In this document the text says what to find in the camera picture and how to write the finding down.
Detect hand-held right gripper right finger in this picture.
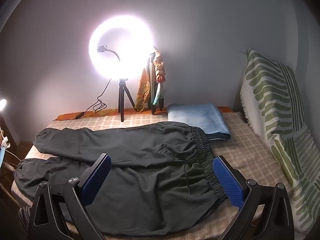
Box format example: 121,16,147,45
212,155,295,240

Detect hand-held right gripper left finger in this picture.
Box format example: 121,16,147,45
29,153,112,240

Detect dark grey pants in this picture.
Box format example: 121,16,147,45
14,121,229,238

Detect beige checkered bed blanket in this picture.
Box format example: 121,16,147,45
11,111,308,240

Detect orange bed sheet edge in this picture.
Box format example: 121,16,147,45
56,106,230,121

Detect folded blue blanket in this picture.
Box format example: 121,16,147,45
167,103,232,142

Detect zebra striped clothing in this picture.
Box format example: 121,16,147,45
19,206,34,235

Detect folded dark tripod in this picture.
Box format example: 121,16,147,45
146,52,165,114

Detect green striped white blanket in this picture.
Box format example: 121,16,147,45
240,48,320,235

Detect orange patterned scarf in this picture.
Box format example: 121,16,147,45
134,66,151,113

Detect white clamp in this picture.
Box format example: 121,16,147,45
0,136,10,153

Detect multicoloured cloth bundle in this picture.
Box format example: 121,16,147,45
153,46,167,107

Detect black gooseneck phone holder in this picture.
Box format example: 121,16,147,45
97,44,122,64

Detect black power cable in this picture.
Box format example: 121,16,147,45
72,79,112,120

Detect white cable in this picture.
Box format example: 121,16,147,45
5,150,22,162

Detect white ring light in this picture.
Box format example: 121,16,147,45
89,15,154,79

